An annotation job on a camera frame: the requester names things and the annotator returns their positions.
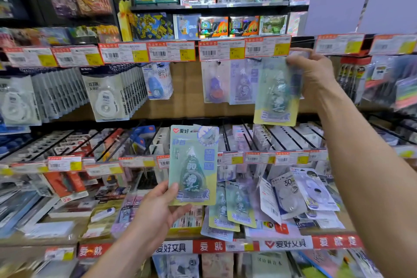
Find person's left forearm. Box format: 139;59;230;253
83;222;167;278

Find red shelf label strip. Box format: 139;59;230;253
76;235;364;259

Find bunch of blue correction tapes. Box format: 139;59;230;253
142;63;174;100

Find row of white red packets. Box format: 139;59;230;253
19;129;95;202

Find row of white card packets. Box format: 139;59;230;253
149;127;171;184

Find person's right forearm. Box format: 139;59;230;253
318;90;417;278

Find person's right hand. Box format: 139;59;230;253
286;47;341;108

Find row of orange price tags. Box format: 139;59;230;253
0;33;417;68
0;146;417;177

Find white flat box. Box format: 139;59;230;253
24;221;76;239

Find blue scissors packets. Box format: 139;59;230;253
130;124;156;155

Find pile of large clear packets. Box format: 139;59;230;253
259;167;346;229

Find gold box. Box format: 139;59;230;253
81;199;124;239

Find small white blue device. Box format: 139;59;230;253
90;207;116;223

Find rows of grey white packets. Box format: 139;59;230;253
218;123;326;155

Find white ink box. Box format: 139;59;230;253
48;199;98;218

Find row of blue white packets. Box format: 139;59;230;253
0;132;33;156

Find person's left hand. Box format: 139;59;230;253
130;180;193;250

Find pile of pen packets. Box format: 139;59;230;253
0;186;59;236

